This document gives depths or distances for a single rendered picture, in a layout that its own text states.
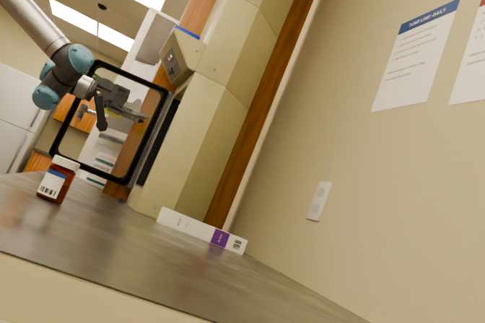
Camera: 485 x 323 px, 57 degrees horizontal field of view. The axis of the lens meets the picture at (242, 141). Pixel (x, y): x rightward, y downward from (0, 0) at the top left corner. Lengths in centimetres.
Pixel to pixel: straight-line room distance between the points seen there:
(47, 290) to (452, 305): 65
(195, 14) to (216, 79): 50
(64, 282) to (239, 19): 128
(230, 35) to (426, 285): 97
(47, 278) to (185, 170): 109
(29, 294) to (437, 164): 79
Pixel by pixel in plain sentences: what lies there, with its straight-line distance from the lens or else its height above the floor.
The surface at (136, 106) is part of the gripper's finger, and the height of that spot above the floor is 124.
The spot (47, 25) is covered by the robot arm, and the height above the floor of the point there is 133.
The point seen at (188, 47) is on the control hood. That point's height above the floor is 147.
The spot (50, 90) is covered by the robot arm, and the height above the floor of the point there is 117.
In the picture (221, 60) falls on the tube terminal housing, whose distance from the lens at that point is 146.
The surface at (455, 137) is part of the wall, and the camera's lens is 96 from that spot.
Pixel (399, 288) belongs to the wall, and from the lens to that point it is 92.
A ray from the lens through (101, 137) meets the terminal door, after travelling 170.
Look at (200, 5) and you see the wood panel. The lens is 190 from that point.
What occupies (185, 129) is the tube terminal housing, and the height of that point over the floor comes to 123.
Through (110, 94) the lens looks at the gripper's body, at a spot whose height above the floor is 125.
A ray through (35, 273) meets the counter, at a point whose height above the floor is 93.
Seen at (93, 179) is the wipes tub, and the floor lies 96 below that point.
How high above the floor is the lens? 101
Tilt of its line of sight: 10 degrees up
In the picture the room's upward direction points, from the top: 22 degrees clockwise
